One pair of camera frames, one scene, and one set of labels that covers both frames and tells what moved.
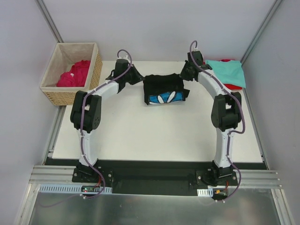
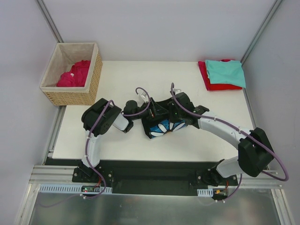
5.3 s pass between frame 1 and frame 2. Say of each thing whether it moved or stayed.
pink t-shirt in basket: stayed
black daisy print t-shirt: moved
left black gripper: moved
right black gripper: moved
